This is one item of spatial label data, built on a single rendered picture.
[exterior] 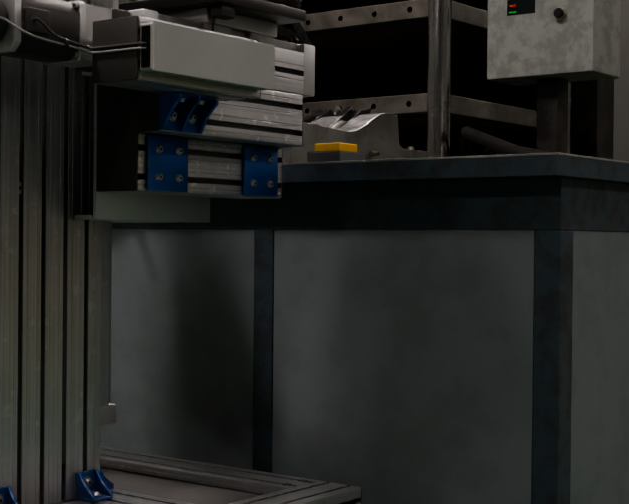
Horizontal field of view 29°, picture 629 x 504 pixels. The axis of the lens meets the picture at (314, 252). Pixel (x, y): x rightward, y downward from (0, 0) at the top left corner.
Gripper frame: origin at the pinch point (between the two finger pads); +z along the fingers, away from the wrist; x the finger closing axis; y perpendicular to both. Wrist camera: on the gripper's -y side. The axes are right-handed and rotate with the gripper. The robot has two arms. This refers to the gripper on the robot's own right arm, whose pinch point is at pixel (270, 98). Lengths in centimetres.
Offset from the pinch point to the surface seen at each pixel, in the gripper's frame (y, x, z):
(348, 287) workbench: -1.0, 28.6, 34.9
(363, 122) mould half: -23.9, 6.7, -0.8
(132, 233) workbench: -0.2, -32.1, 33.1
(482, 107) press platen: -100, -12, -21
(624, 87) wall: -737, -279, -167
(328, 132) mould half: -10.2, 8.6, 4.2
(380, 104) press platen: -77, -29, -15
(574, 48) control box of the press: -81, 23, -34
